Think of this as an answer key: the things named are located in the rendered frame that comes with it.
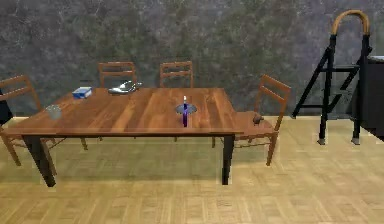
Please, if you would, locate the brown wooden chair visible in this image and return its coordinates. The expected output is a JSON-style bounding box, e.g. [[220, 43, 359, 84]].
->
[[0, 74, 89, 167], [97, 61, 138, 89], [211, 73, 292, 167], [159, 60, 195, 89]]

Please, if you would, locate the brown wooden dining table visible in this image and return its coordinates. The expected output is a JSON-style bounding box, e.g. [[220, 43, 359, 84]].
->
[[3, 87, 244, 188]]

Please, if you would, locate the small brown object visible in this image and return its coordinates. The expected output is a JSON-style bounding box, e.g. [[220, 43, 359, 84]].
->
[[252, 112, 265, 126]]

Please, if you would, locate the silver pan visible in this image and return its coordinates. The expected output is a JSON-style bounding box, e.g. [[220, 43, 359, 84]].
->
[[107, 80, 144, 96]]

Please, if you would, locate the blue and white box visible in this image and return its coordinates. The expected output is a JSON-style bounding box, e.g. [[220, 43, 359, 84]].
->
[[71, 86, 93, 100]]

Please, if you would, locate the clear glass cup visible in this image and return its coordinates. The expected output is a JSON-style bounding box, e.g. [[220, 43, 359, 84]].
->
[[45, 104, 63, 121]]

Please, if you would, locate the black step ladder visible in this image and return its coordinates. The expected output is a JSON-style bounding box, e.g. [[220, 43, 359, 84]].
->
[[291, 9, 373, 146]]

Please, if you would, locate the dark cabinet with pale top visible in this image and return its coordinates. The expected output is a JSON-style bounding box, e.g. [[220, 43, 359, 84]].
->
[[350, 55, 384, 141]]

